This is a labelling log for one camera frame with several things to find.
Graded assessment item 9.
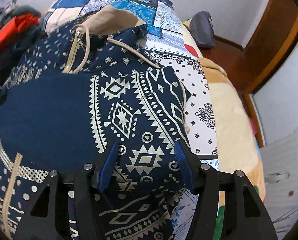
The navy patterned hooded jacket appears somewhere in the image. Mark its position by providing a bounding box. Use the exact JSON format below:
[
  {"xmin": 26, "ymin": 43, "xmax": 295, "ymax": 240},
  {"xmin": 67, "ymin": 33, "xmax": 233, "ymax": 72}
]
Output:
[{"xmin": 0, "ymin": 5, "xmax": 191, "ymax": 239}]

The beige colourful blanket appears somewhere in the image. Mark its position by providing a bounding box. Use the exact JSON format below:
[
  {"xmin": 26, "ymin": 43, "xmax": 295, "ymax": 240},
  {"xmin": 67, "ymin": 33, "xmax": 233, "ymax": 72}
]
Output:
[{"xmin": 183, "ymin": 24, "xmax": 267, "ymax": 240}]

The white cabinet with stickers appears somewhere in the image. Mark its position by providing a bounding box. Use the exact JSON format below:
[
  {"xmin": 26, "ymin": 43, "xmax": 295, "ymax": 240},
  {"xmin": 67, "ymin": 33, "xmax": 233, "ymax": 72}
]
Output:
[{"xmin": 260, "ymin": 129, "xmax": 298, "ymax": 239}]

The dark navy folded garment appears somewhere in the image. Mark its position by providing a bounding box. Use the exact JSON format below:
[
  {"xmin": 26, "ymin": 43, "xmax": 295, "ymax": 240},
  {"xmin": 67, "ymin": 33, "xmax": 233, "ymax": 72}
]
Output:
[{"xmin": 0, "ymin": 26, "xmax": 47, "ymax": 86}]

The red folded garment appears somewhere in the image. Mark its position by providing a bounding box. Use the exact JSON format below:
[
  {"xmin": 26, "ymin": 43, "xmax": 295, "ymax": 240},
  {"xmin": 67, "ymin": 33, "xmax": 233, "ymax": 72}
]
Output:
[{"xmin": 0, "ymin": 14, "xmax": 39, "ymax": 55}]

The blue patchwork bed quilt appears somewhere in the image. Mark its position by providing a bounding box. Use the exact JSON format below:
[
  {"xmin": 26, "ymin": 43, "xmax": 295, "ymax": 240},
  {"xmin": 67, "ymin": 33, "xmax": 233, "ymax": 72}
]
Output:
[{"xmin": 38, "ymin": 0, "xmax": 221, "ymax": 240}]

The grey purple backpack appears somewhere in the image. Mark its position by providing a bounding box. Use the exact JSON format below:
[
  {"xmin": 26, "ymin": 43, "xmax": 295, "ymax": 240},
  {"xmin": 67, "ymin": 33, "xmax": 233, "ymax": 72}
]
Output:
[{"xmin": 189, "ymin": 11, "xmax": 215, "ymax": 49}]

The cluttered pile on table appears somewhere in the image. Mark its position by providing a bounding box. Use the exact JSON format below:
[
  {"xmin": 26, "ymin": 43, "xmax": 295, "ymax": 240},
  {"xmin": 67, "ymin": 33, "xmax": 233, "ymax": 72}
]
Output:
[{"xmin": 0, "ymin": 0, "xmax": 42, "ymax": 31}]

